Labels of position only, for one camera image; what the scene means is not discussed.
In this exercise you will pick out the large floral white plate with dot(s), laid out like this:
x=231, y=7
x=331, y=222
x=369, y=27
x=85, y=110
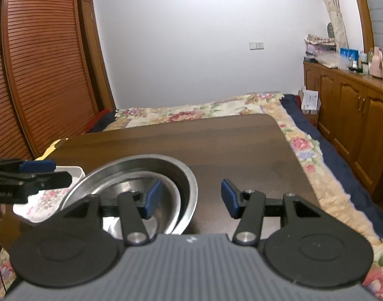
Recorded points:
x=44, y=202

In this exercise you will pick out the blue box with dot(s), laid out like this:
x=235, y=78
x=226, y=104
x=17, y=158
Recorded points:
x=348, y=53

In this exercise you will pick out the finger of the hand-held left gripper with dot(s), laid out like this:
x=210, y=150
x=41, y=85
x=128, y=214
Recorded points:
x=50, y=180
x=37, y=165

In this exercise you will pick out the floral blanket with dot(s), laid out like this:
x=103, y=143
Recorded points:
x=301, y=144

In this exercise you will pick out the small steel bowl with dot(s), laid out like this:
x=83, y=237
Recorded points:
x=171, y=200

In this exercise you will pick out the small grey fan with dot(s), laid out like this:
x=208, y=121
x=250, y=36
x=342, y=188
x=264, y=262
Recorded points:
x=330, y=29

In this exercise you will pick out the wooden cabinet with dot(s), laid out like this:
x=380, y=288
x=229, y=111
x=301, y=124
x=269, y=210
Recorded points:
x=348, y=116

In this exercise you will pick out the beige curtain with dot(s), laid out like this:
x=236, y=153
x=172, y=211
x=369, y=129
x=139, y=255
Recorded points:
x=334, y=9

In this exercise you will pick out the large steel bowl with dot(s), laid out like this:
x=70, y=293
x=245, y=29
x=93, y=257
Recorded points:
x=185, y=182

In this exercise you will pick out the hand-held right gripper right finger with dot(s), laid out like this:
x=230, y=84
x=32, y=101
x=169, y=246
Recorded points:
x=230, y=199

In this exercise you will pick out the wooden window frame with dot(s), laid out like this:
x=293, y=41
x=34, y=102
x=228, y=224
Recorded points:
x=364, y=15

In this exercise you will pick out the clear plastic bag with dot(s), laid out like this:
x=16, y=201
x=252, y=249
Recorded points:
x=329, y=60

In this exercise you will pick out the yellow plush toy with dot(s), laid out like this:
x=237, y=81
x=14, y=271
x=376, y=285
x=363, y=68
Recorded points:
x=53, y=147

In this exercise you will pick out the pink thermos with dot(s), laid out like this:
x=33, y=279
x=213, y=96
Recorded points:
x=377, y=62

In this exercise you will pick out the white paper box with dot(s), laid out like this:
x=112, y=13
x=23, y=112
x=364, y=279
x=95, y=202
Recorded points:
x=310, y=102

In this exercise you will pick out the plain wooden door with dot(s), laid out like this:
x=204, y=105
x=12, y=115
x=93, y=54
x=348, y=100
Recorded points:
x=95, y=56

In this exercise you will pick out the white wall switch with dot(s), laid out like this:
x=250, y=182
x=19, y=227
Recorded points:
x=256, y=45

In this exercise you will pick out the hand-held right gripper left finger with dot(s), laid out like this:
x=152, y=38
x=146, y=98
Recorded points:
x=154, y=197

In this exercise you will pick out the pink box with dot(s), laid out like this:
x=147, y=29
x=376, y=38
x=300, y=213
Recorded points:
x=317, y=50

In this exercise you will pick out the folded floral cloth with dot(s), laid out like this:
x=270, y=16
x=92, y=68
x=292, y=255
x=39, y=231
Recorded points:
x=318, y=39

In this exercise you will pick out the louvered wooden wardrobe door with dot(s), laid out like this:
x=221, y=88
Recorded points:
x=3, y=100
x=44, y=69

